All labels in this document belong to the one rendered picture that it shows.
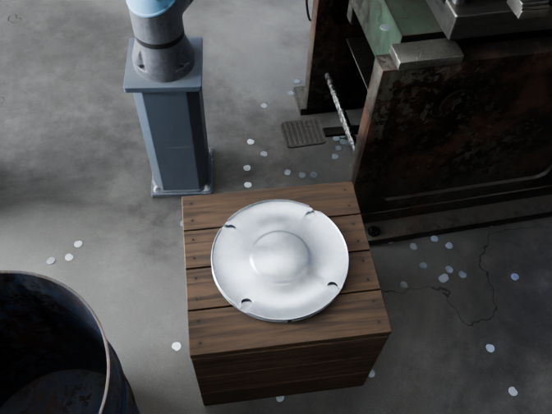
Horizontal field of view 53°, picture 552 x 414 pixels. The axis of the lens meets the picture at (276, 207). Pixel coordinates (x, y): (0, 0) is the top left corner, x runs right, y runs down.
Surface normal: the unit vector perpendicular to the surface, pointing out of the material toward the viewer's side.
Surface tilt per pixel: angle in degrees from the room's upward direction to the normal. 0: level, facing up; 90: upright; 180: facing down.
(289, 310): 0
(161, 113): 90
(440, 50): 0
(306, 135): 0
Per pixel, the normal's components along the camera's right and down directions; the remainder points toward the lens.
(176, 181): 0.11, 0.82
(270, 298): 0.04, -0.57
